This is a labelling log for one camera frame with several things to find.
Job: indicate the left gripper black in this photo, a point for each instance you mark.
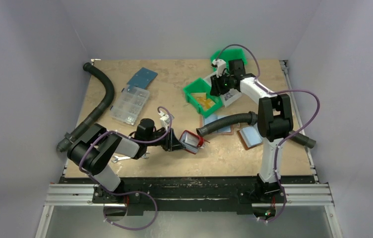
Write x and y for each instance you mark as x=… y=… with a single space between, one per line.
x=171 y=143

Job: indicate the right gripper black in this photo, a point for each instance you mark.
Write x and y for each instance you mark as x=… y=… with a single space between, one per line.
x=216 y=84

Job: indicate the white plastic bin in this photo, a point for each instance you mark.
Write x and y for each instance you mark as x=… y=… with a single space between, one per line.
x=227 y=98

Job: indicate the red leather card holder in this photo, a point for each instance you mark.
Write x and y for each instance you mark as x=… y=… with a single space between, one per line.
x=192 y=142

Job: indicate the green bin with yellow items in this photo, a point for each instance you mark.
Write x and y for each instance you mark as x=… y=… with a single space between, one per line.
x=198 y=95

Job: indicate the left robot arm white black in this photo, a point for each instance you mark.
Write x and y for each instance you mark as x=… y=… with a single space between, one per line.
x=95 y=148

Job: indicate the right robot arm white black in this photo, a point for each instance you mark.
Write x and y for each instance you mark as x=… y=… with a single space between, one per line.
x=274 y=117

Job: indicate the brown open card holder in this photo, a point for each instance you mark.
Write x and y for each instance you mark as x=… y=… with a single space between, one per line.
x=249 y=137

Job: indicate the silver wrench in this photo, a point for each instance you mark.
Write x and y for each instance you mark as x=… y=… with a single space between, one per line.
x=117 y=158

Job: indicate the clear compartment screw box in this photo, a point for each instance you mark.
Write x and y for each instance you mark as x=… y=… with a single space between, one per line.
x=129 y=104

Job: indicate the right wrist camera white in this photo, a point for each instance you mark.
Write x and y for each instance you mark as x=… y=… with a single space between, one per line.
x=220 y=65

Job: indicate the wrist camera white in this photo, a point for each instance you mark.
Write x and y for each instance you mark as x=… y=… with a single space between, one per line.
x=165 y=119
x=220 y=65

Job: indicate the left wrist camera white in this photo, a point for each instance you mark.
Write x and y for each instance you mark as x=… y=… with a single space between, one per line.
x=165 y=119

